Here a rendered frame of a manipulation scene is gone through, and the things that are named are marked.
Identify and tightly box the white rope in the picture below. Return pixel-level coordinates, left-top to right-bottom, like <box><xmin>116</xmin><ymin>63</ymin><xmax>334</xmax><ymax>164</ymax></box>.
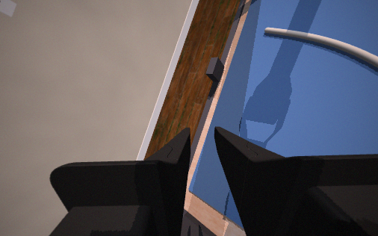
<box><xmin>264</xmin><ymin>28</ymin><xmax>378</xmax><ymax>68</ymax></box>

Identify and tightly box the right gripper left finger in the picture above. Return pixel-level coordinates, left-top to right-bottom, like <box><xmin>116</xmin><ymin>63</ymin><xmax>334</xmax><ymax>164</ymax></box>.
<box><xmin>50</xmin><ymin>128</ymin><xmax>190</xmax><ymax>236</ymax></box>

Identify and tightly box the blue work mat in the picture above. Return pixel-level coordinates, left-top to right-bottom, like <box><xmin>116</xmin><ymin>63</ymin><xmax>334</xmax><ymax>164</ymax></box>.
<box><xmin>188</xmin><ymin>0</ymin><xmax>378</xmax><ymax>228</ymax></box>

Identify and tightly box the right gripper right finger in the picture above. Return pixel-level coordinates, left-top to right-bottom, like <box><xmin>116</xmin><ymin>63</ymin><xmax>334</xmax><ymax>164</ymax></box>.
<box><xmin>214</xmin><ymin>126</ymin><xmax>378</xmax><ymax>236</ymax></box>

